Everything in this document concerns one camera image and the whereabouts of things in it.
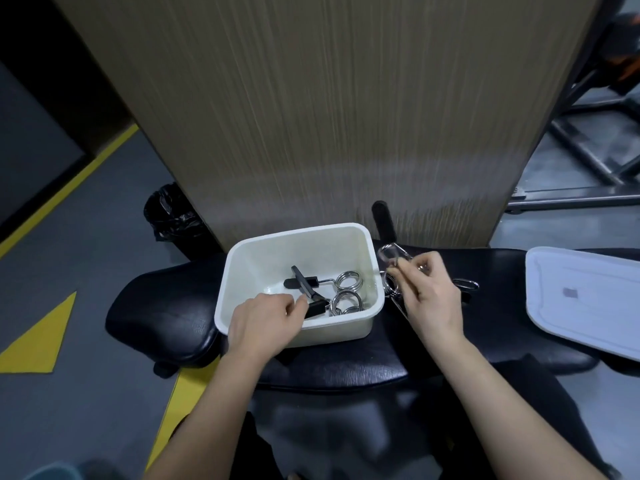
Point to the person's right hand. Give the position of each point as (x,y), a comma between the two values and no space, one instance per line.
(432,304)

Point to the person's left forearm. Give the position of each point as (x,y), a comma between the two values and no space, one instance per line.
(210,419)

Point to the person's left hand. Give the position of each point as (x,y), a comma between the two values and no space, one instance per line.
(260,327)

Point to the wood grain pillar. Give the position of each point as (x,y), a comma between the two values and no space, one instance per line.
(325,109)

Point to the black trash bag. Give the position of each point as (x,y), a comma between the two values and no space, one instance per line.
(172,219)

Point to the grey metal gym frame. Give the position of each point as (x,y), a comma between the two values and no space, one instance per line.
(585,144)

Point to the person's right thumb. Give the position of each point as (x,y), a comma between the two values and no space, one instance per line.
(407,287)

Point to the white plastic tub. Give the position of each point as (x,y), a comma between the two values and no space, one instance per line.
(300,254)

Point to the blue round container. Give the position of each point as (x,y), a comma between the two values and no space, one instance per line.
(70,470)

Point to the white plastic lid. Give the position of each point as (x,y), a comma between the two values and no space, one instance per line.
(585,299)

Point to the person's right forearm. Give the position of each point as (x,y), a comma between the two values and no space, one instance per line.
(500,404)

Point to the black padded bench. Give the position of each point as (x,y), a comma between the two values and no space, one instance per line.
(350,364)

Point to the person's left thumb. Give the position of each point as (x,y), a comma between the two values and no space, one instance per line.
(299,312)

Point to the person's right leg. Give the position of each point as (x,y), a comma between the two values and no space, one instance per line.
(540,389)

